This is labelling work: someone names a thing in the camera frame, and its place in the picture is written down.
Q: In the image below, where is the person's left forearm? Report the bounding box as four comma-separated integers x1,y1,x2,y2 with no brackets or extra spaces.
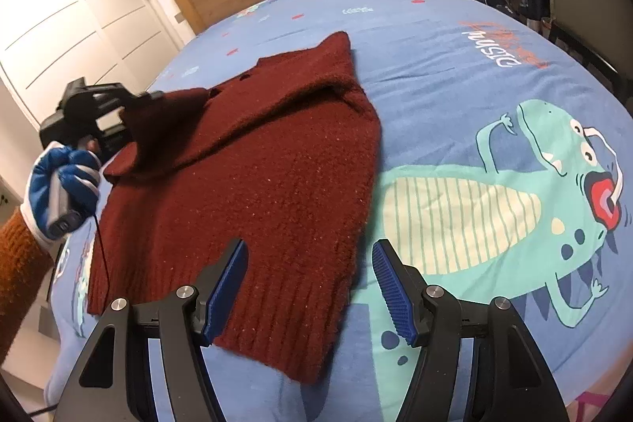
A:
0,207,55,363

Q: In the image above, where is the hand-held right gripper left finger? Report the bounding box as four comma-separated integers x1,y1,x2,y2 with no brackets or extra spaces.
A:
54,238,249,422

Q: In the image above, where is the dark red towel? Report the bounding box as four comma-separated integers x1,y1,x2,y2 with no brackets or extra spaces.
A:
88,30,383,386

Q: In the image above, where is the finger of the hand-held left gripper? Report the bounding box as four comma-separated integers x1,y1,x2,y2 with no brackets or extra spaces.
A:
106,85,165,110

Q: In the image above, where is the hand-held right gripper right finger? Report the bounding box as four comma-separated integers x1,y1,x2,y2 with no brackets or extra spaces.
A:
372,239,569,422

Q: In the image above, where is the black cable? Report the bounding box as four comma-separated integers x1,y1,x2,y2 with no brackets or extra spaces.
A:
90,185,112,310

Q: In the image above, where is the blue dinosaur print bed sheet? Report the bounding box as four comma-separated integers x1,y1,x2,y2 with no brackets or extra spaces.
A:
47,0,633,422

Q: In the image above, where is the person's left hand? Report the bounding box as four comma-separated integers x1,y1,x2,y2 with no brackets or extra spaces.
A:
25,142,102,250

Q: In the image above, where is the white wardrobe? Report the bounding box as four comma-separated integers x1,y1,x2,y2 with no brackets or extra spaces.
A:
0,0,199,131

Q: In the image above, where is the pink printed cloth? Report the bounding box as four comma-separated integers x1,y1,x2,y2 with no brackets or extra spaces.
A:
569,390,619,422

